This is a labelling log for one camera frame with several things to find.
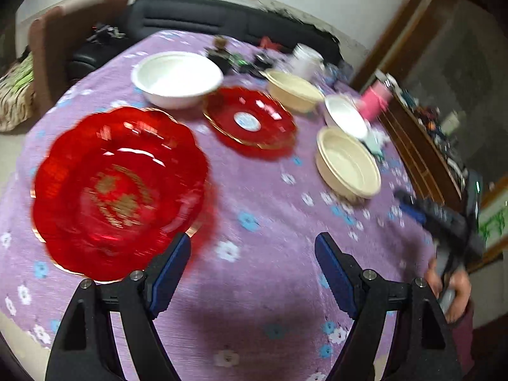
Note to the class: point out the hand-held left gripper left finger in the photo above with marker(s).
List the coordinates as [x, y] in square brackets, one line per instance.
[174, 272]

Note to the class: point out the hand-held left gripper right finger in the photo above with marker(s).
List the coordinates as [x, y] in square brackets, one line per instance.
[335, 274]

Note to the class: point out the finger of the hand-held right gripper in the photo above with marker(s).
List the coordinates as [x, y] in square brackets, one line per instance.
[410, 206]

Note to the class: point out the cream plastic bowl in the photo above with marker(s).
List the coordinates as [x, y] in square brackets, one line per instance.
[293, 91]
[345, 162]

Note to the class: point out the large red scalloped plate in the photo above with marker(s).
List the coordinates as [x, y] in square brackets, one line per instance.
[119, 190]

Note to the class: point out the small white foam bowl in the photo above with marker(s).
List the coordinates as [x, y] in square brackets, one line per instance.
[343, 117]

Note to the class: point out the small red gold-rimmed plate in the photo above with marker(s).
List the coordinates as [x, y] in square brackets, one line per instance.
[226, 111]

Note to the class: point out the large white foam bowl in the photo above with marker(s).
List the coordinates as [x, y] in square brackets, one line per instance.
[174, 75]

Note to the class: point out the person's right hand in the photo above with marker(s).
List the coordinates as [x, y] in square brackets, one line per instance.
[460, 289]

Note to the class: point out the white glove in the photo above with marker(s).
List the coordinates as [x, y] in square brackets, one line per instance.
[375, 145]

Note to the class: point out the wooden cabinet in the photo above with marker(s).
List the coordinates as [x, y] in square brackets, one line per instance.
[416, 127]

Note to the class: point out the pink cup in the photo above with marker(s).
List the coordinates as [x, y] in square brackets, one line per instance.
[375, 101]

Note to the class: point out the purple floral tablecloth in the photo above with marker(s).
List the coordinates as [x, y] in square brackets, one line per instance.
[258, 190]

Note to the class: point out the white plastic bucket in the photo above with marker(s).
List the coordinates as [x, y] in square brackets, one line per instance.
[303, 61]

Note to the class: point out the small black device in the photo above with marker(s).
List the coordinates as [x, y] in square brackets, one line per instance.
[262, 61]

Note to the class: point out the red plastic bag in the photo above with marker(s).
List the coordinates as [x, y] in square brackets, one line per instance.
[272, 43]

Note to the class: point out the dark jar with wooden lid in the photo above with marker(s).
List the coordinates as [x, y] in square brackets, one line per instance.
[218, 57]

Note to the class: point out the small green object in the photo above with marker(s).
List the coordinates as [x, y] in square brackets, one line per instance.
[238, 61]

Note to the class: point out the patterned beige blanket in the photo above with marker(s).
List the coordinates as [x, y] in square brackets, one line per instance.
[16, 103]

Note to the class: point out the green cloth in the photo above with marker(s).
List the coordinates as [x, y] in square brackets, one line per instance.
[23, 72]

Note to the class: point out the brown armchair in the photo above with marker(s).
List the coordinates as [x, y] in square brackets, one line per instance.
[51, 47]

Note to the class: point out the black leather sofa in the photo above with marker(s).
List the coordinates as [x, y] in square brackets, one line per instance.
[190, 12]

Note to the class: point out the black camera gear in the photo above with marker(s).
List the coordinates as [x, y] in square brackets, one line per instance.
[105, 33]

